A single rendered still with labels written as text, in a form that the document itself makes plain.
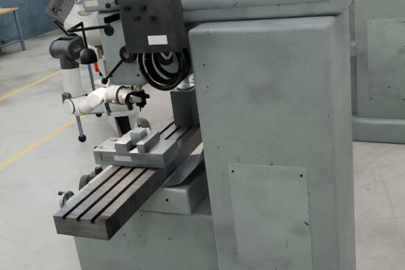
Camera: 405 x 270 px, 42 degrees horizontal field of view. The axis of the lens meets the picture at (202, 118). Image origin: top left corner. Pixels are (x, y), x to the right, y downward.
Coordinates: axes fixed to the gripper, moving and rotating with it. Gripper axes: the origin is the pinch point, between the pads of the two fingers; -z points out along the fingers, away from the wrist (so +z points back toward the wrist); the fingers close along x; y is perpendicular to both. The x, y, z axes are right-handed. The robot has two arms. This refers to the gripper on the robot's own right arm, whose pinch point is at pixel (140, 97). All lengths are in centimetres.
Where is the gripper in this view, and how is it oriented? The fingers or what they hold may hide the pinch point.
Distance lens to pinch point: 231.3
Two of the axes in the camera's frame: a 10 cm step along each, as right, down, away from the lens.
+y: 1.3, 9.3, 3.4
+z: -7.9, -1.1, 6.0
